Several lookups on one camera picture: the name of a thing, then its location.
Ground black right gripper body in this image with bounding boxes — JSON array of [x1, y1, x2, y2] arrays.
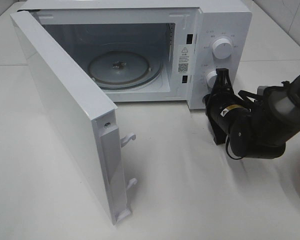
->
[[205, 87, 250, 145]]

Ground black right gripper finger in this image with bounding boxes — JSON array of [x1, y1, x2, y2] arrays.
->
[[213, 68, 232, 94]]

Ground white microwave door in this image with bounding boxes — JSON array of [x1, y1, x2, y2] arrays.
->
[[10, 11, 137, 224]]

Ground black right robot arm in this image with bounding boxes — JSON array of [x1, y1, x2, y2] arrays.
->
[[203, 68, 300, 160]]

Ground lower white timer knob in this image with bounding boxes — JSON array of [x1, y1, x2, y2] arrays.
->
[[206, 70, 218, 89]]

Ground upper white power knob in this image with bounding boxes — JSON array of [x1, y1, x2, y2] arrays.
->
[[212, 36, 233, 60]]

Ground white warning label sticker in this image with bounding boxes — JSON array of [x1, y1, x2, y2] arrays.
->
[[177, 45, 191, 74]]

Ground white microwave oven body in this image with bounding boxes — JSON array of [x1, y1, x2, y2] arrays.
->
[[15, 0, 252, 110]]

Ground glass microwave turntable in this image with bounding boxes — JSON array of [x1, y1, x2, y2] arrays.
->
[[87, 42, 165, 90]]

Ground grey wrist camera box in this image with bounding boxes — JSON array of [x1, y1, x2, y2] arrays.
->
[[256, 85, 268, 97]]

